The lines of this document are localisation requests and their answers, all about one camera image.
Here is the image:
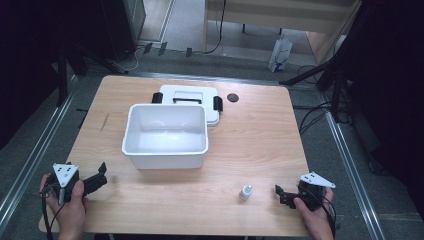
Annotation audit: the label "black metal stand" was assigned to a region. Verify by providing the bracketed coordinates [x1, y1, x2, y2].
[55, 41, 90, 108]

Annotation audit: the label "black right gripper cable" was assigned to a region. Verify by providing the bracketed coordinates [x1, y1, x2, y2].
[311, 188, 338, 240]

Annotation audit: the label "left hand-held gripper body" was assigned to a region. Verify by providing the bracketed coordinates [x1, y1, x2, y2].
[44, 162, 85, 205]

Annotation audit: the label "light wooden desk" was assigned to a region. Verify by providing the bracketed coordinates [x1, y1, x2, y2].
[202, 0, 364, 65]

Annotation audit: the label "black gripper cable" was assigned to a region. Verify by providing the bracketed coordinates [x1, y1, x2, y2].
[311, 188, 338, 240]
[39, 186, 68, 240]

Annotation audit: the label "white and blue bag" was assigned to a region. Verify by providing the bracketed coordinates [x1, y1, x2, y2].
[267, 35, 294, 74]

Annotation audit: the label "black cabinet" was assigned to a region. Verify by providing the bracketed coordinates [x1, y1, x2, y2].
[99, 0, 147, 62]

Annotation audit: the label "small white bottle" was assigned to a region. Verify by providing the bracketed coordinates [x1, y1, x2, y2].
[238, 184, 254, 202]

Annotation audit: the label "white lid with black latches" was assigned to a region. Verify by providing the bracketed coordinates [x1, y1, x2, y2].
[151, 84, 224, 127]

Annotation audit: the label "metal floor rail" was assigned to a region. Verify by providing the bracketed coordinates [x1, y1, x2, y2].
[318, 91, 388, 240]
[0, 74, 80, 232]

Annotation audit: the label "person's right hand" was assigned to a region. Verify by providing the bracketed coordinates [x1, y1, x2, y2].
[293, 187, 335, 240]

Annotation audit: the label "black hanging cable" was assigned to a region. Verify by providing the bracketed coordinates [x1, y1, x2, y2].
[202, 0, 228, 55]

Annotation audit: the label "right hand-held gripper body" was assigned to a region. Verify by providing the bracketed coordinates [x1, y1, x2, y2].
[295, 171, 336, 212]

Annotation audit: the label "white plastic storage box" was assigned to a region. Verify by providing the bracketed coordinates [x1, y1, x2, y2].
[121, 103, 210, 171]

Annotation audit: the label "white floor cable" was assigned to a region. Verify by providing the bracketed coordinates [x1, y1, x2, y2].
[112, 47, 143, 73]

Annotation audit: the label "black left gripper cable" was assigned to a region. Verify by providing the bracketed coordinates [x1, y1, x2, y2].
[39, 186, 68, 240]

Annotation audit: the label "black floor cables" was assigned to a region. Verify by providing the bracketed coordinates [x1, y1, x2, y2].
[292, 64, 338, 135]

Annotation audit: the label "person's left hand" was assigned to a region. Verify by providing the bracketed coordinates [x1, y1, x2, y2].
[39, 174, 90, 240]

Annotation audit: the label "black tripod stand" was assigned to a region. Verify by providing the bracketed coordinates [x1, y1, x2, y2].
[279, 6, 368, 123]

